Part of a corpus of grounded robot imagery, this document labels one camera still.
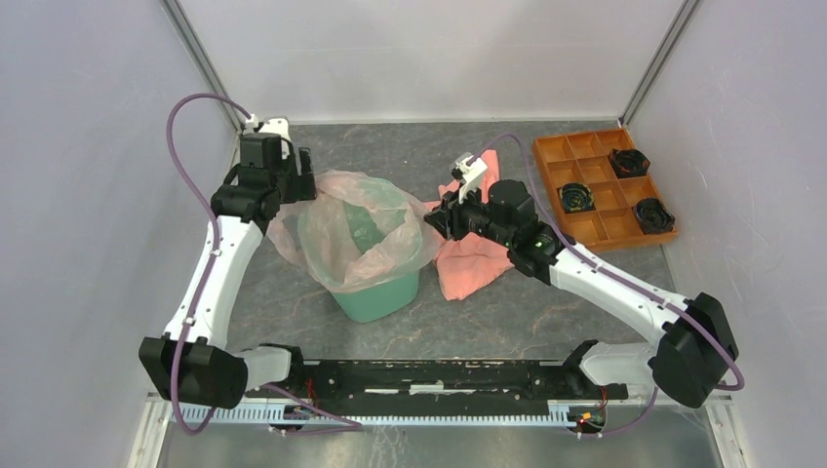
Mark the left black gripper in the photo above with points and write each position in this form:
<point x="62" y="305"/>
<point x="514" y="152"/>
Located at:
<point x="302" y="186"/>

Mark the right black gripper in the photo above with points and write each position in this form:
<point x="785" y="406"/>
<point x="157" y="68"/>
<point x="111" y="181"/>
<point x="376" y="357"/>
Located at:
<point x="450" y="220"/>

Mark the translucent pink plastic trash bag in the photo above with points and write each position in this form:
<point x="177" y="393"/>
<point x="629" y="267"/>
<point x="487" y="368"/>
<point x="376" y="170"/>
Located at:
<point x="282" y="232"/>

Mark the green plastic trash bin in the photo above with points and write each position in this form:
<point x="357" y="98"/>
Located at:
<point x="378" y="297"/>

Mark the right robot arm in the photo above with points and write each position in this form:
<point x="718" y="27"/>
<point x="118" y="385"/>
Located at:
<point x="688" y="349"/>

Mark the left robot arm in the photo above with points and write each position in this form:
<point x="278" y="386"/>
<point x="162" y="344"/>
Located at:
<point x="188" y="362"/>

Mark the salmon pink cloth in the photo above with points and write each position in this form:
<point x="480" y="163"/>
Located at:
<point x="468" y="265"/>

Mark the black green bag roll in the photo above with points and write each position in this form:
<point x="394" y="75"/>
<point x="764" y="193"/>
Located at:
<point x="576" y="197"/>

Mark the black bag roll top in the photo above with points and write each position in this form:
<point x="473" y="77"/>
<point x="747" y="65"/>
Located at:
<point x="628" y="163"/>

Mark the black bag roll right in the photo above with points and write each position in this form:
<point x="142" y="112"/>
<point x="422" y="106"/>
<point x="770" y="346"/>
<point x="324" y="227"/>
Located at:
<point x="652" y="217"/>

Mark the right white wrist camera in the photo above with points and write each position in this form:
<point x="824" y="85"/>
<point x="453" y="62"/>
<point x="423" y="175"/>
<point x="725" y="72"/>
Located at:
<point x="469" y="171"/>

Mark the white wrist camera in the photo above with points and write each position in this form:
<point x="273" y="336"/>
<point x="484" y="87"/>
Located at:
<point x="278" y="126"/>
<point x="469" y="171"/>

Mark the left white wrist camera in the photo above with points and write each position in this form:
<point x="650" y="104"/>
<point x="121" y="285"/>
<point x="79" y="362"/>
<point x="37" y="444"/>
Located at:
<point x="278" y="126"/>

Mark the left corner aluminium post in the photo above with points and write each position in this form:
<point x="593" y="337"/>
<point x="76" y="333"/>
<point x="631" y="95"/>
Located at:
<point x="194" y="46"/>

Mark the corner aluminium post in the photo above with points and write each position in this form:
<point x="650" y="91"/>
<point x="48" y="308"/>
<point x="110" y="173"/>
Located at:
<point x="662" y="53"/>
<point x="194" y="46"/>

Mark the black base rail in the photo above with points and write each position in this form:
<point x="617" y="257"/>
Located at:
<point x="331" y="396"/>

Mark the right corner aluminium post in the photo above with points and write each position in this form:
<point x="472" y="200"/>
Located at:
<point x="662" y="53"/>

